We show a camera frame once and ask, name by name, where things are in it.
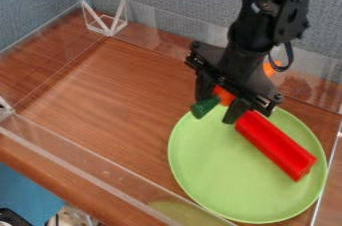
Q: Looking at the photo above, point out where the green plate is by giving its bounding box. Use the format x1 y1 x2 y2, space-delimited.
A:
169 106 328 224

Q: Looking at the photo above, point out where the orange toy carrot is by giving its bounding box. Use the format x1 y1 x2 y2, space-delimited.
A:
190 59 285 120

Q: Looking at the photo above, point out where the red plastic block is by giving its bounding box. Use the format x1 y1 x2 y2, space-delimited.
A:
235 112 318 181

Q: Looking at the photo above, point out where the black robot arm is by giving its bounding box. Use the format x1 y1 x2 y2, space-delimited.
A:
186 0 310 124

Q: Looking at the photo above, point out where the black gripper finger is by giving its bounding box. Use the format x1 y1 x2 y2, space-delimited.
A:
195 72 215 101
222 98 252 124

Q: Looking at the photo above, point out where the clear acrylic enclosure wall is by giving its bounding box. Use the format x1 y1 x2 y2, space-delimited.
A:
0 1 342 226

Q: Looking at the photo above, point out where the clear acrylic corner bracket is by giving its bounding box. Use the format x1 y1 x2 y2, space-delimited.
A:
81 0 129 37

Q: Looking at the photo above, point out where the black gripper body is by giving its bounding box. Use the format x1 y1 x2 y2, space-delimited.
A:
186 41 284 117

